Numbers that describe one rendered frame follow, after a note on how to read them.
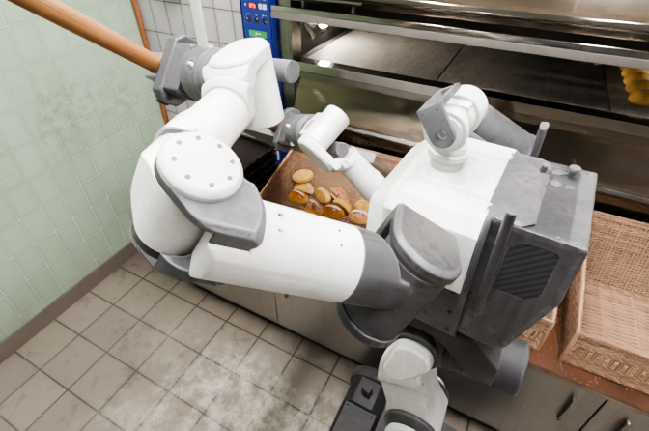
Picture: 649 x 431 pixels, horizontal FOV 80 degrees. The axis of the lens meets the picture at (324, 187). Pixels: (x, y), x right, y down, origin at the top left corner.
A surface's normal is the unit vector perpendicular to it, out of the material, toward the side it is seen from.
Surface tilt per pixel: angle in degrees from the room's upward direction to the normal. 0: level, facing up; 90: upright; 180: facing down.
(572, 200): 1
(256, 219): 32
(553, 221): 1
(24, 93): 90
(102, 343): 0
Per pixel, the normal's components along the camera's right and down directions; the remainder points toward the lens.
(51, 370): 0.00, -0.80
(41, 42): 0.89, 0.28
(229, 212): 0.51, -0.59
